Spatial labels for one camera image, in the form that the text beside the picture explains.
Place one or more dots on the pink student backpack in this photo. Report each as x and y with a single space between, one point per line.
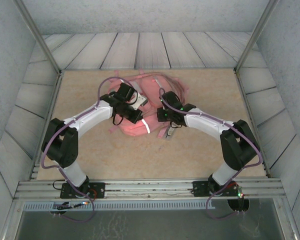
137 127

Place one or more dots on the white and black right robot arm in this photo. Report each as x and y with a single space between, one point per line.
205 122

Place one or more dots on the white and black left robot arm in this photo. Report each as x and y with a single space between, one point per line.
90 117

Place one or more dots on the grey metal panel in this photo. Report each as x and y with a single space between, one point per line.
150 225

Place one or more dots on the aluminium table edge rail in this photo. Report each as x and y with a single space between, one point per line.
55 92
247 105

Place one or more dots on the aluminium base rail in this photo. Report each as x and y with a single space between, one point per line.
152 187

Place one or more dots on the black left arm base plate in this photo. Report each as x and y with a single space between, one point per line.
97 190

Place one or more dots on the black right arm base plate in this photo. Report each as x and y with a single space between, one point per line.
200 188

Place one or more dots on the aluminium frame post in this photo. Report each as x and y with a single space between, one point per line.
255 32
37 37

